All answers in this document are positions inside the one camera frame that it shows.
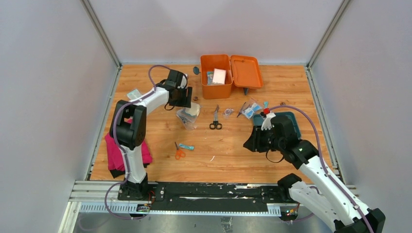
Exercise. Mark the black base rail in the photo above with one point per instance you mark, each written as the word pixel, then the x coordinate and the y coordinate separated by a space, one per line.
pixel 203 199

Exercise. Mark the black bandage scissors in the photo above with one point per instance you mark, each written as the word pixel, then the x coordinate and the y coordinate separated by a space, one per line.
pixel 215 125

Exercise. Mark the small orange scissors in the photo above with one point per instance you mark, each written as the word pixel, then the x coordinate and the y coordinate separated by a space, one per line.
pixel 179 153

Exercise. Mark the orange medicine box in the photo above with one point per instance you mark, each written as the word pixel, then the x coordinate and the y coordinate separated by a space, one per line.
pixel 240 71

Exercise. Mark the bag with white gauze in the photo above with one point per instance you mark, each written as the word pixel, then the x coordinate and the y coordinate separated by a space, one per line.
pixel 188 116

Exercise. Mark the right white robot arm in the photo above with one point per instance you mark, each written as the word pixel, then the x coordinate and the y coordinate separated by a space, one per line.
pixel 333 202

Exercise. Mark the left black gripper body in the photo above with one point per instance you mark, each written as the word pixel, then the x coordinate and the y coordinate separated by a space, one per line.
pixel 181 99

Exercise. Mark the clear bag blue items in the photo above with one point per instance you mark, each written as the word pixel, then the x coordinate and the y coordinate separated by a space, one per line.
pixel 250 108

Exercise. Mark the blue cotton swab bag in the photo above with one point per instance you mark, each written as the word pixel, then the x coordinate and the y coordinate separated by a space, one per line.
pixel 210 77

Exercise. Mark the pink folded cloth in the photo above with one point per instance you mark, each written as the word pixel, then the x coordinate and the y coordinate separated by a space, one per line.
pixel 115 161

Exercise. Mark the white gauze pack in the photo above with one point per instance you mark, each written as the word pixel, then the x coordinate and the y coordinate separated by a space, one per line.
pixel 218 77

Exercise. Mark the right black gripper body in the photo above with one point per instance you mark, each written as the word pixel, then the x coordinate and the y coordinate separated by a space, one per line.
pixel 264 140

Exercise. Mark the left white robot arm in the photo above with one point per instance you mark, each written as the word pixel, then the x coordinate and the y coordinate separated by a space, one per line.
pixel 128 127

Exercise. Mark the teal plastic tray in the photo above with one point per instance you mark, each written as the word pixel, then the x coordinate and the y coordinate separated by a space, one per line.
pixel 258 121

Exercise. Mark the blue foil sachet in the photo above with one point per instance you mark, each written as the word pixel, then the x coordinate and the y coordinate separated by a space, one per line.
pixel 191 148

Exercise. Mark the small clear bag left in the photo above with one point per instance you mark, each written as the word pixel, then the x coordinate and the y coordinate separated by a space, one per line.
pixel 134 94

